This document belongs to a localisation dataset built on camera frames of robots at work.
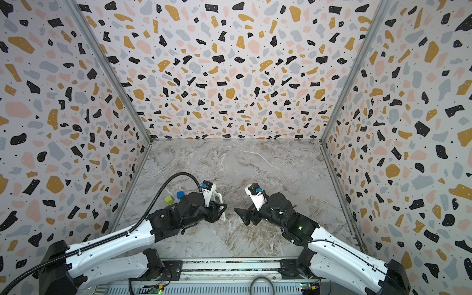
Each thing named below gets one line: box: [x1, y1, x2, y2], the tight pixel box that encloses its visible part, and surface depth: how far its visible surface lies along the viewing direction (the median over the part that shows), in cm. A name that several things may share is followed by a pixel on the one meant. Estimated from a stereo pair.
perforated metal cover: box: [106, 282, 302, 295], surface depth 72 cm
